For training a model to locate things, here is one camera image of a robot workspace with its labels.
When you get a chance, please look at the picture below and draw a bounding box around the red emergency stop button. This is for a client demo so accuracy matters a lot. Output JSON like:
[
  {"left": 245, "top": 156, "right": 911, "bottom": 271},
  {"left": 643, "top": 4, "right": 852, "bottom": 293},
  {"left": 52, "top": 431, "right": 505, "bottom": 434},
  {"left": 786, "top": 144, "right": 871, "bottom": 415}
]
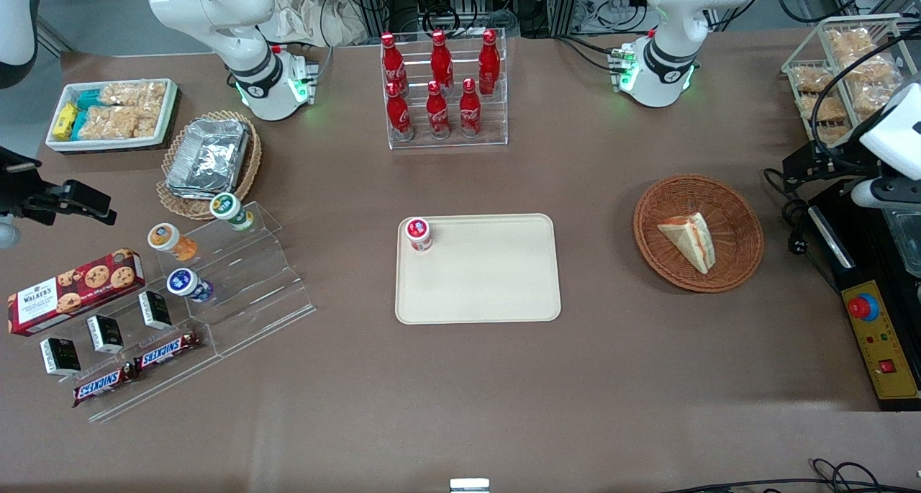
[{"left": 847, "top": 291, "right": 881, "bottom": 323}]

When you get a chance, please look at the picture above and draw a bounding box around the black cable with plug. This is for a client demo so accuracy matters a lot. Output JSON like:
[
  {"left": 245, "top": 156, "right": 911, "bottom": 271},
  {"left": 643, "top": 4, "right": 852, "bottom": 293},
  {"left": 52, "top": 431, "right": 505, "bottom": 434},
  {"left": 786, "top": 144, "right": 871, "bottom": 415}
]
[{"left": 763, "top": 168, "right": 844, "bottom": 294}]

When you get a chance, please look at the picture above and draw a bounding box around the black yellow control box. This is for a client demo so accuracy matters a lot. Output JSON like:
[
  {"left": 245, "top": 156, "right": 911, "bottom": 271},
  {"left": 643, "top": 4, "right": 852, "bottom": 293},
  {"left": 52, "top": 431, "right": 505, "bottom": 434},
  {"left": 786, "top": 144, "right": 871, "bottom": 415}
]
[{"left": 806, "top": 180, "right": 921, "bottom": 413}]

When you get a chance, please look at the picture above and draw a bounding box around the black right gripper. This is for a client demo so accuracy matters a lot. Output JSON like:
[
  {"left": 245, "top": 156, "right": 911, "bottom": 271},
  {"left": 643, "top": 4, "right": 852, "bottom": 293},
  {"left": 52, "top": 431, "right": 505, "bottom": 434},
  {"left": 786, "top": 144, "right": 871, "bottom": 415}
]
[{"left": 0, "top": 146, "right": 117, "bottom": 227}]

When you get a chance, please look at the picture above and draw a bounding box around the red cola bottle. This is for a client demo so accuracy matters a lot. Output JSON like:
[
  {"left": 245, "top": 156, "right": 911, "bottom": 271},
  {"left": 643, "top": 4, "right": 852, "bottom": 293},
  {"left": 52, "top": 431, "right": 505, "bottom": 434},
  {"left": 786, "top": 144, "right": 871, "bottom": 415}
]
[
  {"left": 426, "top": 81, "right": 452, "bottom": 140},
  {"left": 386, "top": 81, "right": 416, "bottom": 142},
  {"left": 459, "top": 78, "right": 483, "bottom": 139},
  {"left": 381, "top": 32, "right": 409, "bottom": 94},
  {"left": 430, "top": 30, "right": 455, "bottom": 91},
  {"left": 478, "top": 29, "right": 501, "bottom": 96}
]

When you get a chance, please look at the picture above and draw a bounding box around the rice cracker pack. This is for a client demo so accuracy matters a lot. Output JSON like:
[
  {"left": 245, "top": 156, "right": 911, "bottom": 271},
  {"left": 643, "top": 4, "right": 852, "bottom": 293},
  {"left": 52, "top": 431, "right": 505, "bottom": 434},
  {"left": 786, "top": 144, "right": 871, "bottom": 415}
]
[
  {"left": 797, "top": 93, "right": 848, "bottom": 125},
  {"left": 99, "top": 81, "right": 167, "bottom": 108},
  {"left": 843, "top": 53, "right": 902, "bottom": 85},
  {"left": 78, "top": 106, "right": 160, "bottom": 140},
  {"left": 852, "top": 83, "right": 897, "bottom": 117},
  {"left": 791, "top": 64, "right": 837, "bottom": 95},
  {"left": 825, "top": 27, "right": 876, "bottom": 59}
]

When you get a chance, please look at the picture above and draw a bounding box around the black floor cable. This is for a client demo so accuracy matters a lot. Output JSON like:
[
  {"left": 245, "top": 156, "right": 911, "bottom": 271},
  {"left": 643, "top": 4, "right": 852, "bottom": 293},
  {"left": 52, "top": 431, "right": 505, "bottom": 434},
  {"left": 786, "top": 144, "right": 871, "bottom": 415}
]
[{"left": 658, "top": 458, "right": 921, "bottom": 493}]

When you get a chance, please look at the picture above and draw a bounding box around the triangular sandwich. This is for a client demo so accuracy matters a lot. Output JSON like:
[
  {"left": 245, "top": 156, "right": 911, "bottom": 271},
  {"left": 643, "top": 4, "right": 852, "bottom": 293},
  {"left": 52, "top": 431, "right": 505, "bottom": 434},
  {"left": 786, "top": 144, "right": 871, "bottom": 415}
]
[{"left": 657, "top": 212, "right": 717, "bottom": 275}]

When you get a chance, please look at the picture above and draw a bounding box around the red Walkers cookie box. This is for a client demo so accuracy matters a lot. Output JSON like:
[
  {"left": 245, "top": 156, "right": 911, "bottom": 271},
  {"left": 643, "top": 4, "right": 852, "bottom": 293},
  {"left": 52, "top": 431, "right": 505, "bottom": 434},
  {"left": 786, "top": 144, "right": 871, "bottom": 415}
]
[{"left": 7, "top": 248, "right": 146, "bottom": 337}]

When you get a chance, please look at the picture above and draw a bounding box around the round brown wicker basket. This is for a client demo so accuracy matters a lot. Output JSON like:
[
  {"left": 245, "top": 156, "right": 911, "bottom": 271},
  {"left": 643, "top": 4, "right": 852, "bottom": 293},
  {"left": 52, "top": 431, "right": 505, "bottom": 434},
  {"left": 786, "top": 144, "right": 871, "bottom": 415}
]
[{"left": 633, "top": 174, "right": 765, "bottom": 294}]

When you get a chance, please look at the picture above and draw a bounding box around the white rectangular snack bin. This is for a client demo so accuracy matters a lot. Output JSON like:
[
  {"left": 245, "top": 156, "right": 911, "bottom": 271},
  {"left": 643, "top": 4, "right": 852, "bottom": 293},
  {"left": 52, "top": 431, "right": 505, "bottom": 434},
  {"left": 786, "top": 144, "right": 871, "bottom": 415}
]
[{"left": 45, "top": 78, "right": 179, "bottom": 153}]

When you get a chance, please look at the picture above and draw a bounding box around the green lid yogurt cup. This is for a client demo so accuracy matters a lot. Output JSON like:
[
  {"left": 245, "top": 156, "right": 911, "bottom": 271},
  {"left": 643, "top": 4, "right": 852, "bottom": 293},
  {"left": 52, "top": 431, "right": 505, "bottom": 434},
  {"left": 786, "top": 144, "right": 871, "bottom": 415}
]
[{"left": 209, "top": 192, "right": 255, "bottom": 232}]

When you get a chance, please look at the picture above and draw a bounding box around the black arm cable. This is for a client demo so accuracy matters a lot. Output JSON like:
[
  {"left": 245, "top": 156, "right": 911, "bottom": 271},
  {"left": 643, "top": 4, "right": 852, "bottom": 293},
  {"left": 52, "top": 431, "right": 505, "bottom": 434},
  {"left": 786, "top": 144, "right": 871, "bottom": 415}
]
[{"left": 809, "top": 22, "right": 921, "bottom": 164}]

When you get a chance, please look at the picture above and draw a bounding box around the beige crumpled cloth bag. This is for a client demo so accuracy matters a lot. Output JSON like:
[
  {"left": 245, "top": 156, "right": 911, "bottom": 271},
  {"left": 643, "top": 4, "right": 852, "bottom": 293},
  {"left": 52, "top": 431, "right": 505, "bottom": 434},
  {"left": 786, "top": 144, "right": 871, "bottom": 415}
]
[{"left": 258, "top": 0, "right": 369, "bottom": 48}]

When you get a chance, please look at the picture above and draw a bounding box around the oval light wicker basket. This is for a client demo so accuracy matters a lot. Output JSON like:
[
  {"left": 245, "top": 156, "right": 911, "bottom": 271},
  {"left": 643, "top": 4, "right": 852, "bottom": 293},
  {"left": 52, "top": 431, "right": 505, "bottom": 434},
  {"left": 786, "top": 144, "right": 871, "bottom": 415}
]
[{"left": 157, "top": 110, "right": 263, "bottom": 222}]

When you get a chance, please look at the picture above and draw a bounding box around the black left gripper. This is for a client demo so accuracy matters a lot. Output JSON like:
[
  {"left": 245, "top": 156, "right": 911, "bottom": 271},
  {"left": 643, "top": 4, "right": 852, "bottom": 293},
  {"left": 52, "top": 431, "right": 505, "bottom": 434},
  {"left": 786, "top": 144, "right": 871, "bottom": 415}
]
[{"left": 783, "top": 139, "right": 883, "bottom": 193}]

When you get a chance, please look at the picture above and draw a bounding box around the red lid yogurt cup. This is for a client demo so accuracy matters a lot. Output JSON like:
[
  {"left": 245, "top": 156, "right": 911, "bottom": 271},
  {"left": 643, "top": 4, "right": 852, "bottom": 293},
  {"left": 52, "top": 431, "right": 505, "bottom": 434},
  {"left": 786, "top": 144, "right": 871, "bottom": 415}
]
[{"left": 405, "top": 217, "right": 434, "bottom": 253}]

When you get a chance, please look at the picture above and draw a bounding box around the blue lid yogurt cup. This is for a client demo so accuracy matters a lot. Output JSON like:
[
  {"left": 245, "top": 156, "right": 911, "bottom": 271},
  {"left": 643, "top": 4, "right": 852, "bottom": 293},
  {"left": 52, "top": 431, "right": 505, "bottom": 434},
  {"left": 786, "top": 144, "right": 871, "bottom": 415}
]
[{"left": 166, "top": 268, "right": 214, "bottom": 304}]

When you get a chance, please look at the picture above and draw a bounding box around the white wire basket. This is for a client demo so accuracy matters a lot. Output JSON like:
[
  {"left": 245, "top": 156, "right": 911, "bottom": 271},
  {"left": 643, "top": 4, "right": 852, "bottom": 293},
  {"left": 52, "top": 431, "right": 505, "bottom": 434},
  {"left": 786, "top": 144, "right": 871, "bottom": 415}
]
[{"left": 781, "top": 14, "right": 921, "bottom": 147}]

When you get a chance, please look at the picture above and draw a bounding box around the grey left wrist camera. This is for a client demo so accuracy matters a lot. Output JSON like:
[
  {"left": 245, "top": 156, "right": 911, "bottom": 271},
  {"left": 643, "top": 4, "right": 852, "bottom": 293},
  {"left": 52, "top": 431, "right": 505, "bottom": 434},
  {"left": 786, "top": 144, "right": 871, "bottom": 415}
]
[{"left": 851, "top": 176, "right": 921, "bottom": 210}]

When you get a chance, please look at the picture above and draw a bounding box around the clear acrylic step stand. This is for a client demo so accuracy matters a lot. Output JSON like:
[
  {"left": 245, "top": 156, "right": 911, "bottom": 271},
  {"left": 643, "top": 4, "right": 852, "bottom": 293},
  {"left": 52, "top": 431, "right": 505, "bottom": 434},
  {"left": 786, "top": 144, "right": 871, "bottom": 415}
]
[{"left": 75, "top": 201, "right": 317, "bottom": 424}]

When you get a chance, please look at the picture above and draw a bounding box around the clear acrylic bottle rack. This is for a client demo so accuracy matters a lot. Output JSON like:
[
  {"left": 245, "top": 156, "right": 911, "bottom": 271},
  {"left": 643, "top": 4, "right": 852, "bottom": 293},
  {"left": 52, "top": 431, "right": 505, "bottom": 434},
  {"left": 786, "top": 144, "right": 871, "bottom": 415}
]
[{"left": 380, "top": 28, "right": 509, "bottom": 150}]

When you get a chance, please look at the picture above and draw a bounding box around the silver foil container stack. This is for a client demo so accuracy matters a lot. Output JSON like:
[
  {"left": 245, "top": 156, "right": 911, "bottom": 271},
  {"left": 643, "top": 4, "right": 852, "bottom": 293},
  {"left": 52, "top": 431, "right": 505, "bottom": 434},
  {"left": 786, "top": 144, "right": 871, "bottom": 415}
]
[{"left": 165, "top": 118, "right": 251, "bottom": 199}]

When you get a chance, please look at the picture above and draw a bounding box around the Snickers chocolate bar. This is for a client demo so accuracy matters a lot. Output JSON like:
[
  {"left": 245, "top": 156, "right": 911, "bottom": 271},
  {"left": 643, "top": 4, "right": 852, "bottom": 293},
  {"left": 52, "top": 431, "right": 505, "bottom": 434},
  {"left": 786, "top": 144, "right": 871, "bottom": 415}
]
[
  {"left": 72, "top": 363, "right": 138, "bottom": 409},
  {"left": 133, "top": 330, "right": 203, "bottom": 374}
]

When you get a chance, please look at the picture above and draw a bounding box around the small black white box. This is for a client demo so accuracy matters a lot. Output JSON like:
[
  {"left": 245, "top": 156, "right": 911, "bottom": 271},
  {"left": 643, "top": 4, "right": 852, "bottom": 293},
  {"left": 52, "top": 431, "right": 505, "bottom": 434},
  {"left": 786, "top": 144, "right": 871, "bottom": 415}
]
[
  {"left": 138, "top": 290, "right": 173, "bottom": 331},
  {"left": 86, "top": 315, "right": 125, "bottom": 355},
  {"left": 40, "top": 337, "right": 82, "bottom": 377}
]

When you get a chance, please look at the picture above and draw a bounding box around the aluminium frame rack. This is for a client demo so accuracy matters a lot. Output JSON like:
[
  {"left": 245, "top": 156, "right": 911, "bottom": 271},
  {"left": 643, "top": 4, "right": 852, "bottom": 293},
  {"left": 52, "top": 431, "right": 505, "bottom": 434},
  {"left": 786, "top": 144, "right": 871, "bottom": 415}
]
[{"left": 332, "top": 0, "right": 652, "bottom": 39}]

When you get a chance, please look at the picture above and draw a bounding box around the clear plastic container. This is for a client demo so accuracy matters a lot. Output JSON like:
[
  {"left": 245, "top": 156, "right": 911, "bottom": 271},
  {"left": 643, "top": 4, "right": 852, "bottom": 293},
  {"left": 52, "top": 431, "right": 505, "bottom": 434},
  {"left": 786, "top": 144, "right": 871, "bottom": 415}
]
[{"left": 879, "top": 204, "right": 921, "bottom": 279}]

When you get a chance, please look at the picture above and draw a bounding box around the beige plastic tray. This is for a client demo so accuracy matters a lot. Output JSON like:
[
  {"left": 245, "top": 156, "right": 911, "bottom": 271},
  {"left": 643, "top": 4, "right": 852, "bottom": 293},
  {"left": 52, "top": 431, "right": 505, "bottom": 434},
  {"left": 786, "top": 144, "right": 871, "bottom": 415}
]
[{"left": 395, "top": 214, "right": 562, "bottom": 325}]

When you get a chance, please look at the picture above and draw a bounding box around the orange lid yogurt cup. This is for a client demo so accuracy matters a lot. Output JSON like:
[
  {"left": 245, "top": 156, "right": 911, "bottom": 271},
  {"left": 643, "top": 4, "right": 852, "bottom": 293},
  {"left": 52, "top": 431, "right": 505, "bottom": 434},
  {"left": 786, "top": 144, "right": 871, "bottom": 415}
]
[{"left": 148, "top": 222, "right": 199, "bottom": 263}]

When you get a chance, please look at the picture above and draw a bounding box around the yellow snack pack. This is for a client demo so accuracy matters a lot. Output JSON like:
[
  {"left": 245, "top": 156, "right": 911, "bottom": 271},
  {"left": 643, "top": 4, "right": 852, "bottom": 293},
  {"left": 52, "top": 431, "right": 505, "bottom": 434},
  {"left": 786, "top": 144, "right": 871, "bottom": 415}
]
[{"left": 53, "top": 103, "right": 79, "bottom": 140}]

